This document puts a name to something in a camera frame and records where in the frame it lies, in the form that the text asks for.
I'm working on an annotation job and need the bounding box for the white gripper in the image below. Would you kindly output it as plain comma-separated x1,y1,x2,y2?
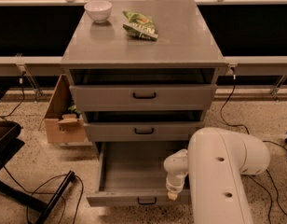
164,149,188,201

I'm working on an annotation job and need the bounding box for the grey bottom drawer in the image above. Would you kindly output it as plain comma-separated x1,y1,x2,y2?
87,141,191,207

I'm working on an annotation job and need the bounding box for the grey drawer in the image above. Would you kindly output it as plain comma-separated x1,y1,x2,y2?
87,141,191,207
70,85,216,111
84,121,204,142

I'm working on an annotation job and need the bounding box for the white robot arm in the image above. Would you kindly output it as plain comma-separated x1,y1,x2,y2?
164,127,270,224

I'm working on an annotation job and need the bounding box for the grey middle drawer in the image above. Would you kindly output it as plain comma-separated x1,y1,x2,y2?
84,121,204,142

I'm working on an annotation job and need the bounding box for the grey top drawer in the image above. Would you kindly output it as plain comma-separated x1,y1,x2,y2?
70,85,216,111

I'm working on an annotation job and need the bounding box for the grey drawer cabinet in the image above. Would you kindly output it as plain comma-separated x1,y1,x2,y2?
60,0,227,161

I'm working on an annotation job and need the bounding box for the cardboard box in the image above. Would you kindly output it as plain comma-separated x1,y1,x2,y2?
44,75,87,144

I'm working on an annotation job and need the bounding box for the green chip bag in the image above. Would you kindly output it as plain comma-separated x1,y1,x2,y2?
123,11,158,41

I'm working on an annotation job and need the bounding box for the black chair base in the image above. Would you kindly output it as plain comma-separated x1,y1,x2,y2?
0,91,80,224

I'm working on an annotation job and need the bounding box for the white bowl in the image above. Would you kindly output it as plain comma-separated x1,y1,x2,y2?
84,0,112,23

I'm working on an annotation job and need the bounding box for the black cable on left floor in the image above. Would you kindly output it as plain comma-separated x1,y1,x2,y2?
3,165,85,224

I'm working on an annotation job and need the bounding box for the black looping cable far right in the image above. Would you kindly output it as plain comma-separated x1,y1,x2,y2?
247,139,287,224

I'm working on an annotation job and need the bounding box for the black cable right of cabinet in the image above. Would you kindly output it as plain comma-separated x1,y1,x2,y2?
219,74,251,135

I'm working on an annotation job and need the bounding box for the black cable at left wall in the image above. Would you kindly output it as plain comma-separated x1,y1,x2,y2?
0,70,28,120

